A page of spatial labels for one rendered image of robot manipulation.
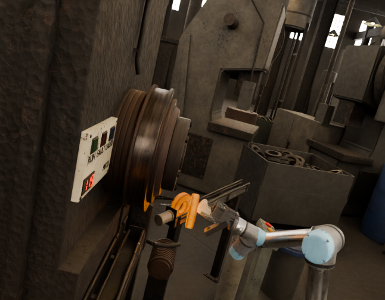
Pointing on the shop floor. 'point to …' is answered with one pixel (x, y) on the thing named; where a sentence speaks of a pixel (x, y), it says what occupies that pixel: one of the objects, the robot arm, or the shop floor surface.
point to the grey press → (361, 118)
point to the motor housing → (159, 270)
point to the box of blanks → (291, 187)
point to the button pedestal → (257, 268)
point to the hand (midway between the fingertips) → (193, 206)
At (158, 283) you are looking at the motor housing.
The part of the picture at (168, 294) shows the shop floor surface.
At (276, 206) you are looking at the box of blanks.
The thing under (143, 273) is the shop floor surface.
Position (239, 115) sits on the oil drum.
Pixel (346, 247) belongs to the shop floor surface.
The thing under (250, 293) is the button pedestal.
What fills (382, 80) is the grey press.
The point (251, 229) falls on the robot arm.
